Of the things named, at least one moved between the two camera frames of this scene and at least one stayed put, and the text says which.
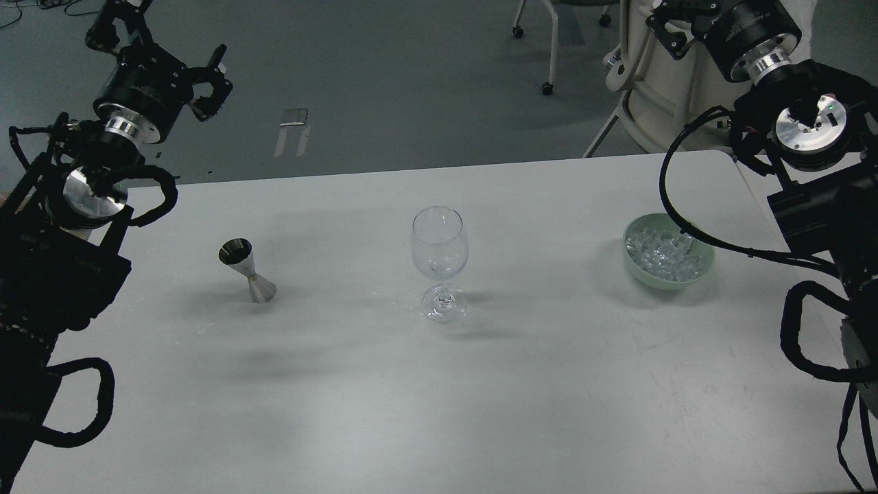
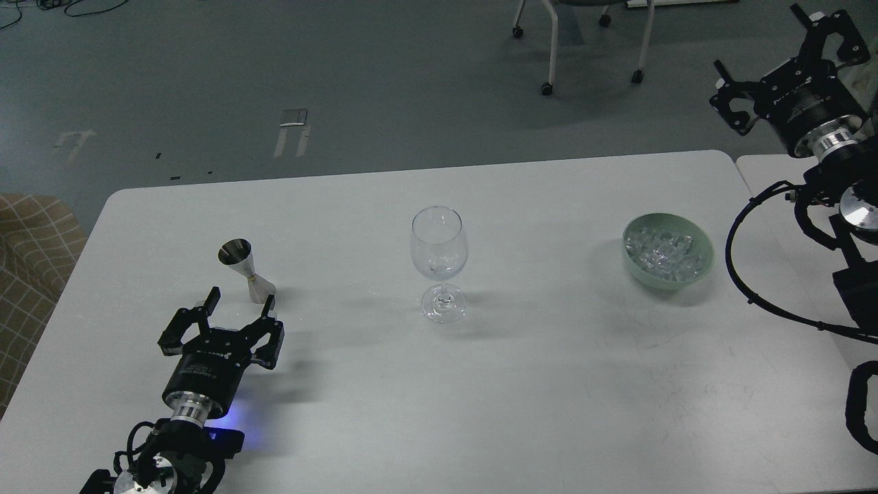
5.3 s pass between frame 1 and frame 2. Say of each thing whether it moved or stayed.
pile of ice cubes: stayed
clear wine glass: stayed
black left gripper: moved
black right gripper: moved
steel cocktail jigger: stayed
